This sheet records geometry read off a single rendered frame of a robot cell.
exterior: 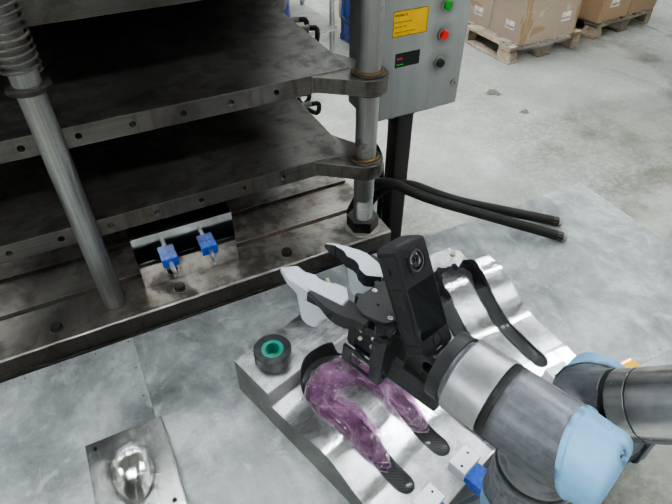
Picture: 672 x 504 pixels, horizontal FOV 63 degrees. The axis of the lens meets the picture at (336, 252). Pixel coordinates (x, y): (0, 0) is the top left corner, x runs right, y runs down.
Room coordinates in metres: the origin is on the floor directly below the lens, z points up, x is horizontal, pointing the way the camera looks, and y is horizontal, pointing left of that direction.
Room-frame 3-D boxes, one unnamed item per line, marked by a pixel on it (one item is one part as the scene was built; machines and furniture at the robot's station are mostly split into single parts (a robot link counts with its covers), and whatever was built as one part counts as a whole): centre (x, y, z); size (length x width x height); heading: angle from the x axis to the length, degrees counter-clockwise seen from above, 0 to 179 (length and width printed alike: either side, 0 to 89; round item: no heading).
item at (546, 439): (0.24, -0.19, 1.43); 0.11 x 0.08 x 0.09; 47
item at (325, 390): (0.62, -0.05, 0.90); 0.26 x 0.18 x 0.08; 44
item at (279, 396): (0.62, -0.05, 0.86); 0.50 x 0.26 x 0.11; 44
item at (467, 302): (0.86, -0.33, 0.87); 0.50 x 0.26 x 0.14; 27
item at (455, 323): (0.84, -0.33, 0.92); 0.35 x 0.16 x 0.09; 27
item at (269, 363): (0.72, 0.13, 0.93); 0.08 x 0.08 x 0.04
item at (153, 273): (1.33, 0.52, 0.87); 0.50 x 0.27 x 0.17; 27
